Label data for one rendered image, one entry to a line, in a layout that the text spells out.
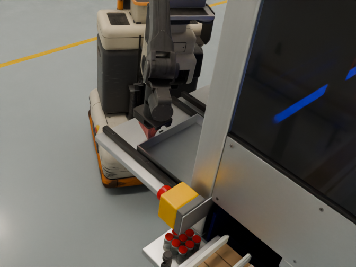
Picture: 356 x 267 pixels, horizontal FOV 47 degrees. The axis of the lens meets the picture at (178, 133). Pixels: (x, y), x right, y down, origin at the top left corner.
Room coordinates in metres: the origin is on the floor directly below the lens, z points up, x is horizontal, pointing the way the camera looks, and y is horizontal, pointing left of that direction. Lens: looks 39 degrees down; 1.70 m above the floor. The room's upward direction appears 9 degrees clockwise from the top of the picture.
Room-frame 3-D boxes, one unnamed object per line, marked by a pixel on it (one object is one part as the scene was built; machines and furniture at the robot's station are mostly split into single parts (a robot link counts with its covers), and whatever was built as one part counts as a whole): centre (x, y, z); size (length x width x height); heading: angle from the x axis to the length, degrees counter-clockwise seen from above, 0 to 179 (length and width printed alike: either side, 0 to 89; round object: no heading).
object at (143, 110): (0.94, 0.08, 1.02); 0.10 x 0.07 x 0.07; 49
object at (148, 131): (0.95, 0.09, 0.95); 0.07 x 0.07 x 0.09; 49
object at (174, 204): (0.62, -0.03, 0.99); 0.08 x 0.07 x 0.07; 50
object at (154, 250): (0.58, -0.05, 0.87); 0.14 x 0.13 x 0.02; 50
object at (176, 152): (0.89, -0.10, 0.90); 0.34 x 0.26 x 0.04; 51
